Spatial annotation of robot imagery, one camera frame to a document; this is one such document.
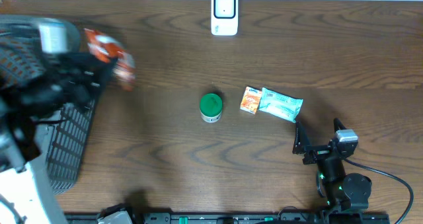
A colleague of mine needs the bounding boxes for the mint green wipes packet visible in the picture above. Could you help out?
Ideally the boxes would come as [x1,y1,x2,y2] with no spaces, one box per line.
[258,87,303,123]

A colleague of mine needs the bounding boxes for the red Top snack packet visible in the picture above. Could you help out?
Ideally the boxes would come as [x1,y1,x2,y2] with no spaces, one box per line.
[84,28,135,91]

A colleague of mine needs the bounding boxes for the orange Kleenex tissue packet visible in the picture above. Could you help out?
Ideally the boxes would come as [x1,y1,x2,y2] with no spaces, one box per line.
[240,87,262,114]

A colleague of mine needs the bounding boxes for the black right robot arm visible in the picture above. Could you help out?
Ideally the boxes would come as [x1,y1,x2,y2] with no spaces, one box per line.
[292,118,372,223]

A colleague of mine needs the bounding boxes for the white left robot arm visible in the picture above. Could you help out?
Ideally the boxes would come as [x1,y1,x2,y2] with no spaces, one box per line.
[1,52,135,223]

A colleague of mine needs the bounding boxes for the white barcode scanner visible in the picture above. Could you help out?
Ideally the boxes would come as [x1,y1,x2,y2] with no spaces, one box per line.
[211,0,239,36]

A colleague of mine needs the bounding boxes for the grey plastic shopping basket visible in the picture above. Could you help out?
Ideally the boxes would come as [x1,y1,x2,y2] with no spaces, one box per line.
[1,15,97,194]

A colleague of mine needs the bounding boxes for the green lid jar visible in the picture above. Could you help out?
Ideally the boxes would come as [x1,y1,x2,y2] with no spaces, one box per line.
[200,93,223,123]

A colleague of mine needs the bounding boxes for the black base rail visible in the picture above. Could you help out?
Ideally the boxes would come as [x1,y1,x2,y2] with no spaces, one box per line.
[65,209,390,224]

